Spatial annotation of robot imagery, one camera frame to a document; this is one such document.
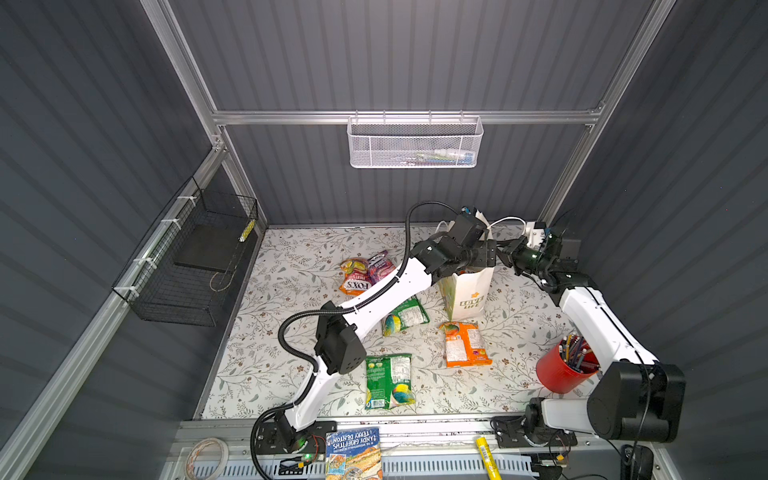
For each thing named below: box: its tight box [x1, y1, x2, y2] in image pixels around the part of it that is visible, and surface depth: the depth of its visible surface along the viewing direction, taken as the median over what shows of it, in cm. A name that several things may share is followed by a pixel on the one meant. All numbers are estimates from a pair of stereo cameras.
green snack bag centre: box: [383, 294, 430, 337], surface depth 93 cm
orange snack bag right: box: [439, 321, 492, 367], surface depth 88 cm
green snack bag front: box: [365, 354, 416, 410], surface depth 82 cm
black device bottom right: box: [621, 444, 655, 480], surface depth 68 cm
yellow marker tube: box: [476, 436, 502, 480], surface depth 71 cm
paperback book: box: [325, 428, 383, 480], surface depth 70 cm
